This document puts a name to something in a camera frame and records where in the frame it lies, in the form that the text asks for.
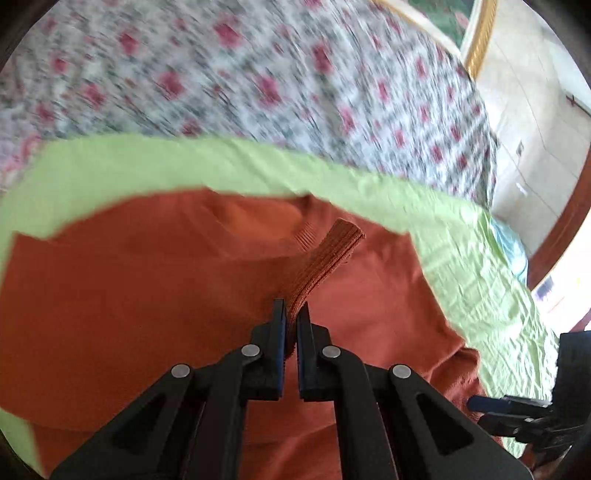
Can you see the orange knit sweater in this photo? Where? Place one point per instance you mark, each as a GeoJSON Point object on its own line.
{"type": "Point", "coordinates": [138, 300]}

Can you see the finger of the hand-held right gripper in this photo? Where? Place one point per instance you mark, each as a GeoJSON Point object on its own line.
{"type": "Point", "coordinates": [501, 427]}
{"type": "Point", "coordinates": [485, 404]}

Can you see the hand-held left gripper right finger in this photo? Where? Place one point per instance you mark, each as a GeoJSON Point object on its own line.
{"type": "Point", "coordinates": [302, 350]}

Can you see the light green bed sheet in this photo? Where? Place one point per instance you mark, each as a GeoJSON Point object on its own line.
{"type": "Point", "coordinates": [231, 161]}

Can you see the brown wooden bed frame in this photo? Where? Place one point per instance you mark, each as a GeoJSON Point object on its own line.
{"type": "Point", "coordinates": [563, 217]}

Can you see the gold framed picture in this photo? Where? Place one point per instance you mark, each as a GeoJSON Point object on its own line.
{"type": "Point", "coordinates": [480, 41]}

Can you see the red floral quilt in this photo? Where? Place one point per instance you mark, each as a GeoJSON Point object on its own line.
{"type": "Point", "coordinates": [231, 69]}

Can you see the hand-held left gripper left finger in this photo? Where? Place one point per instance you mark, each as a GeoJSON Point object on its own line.
{"type": "Point", "coordinates": [281, 341]}

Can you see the light blue cloth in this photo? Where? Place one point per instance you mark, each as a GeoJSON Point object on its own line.
{"type": "Point", "coordinates": [512, 254]}

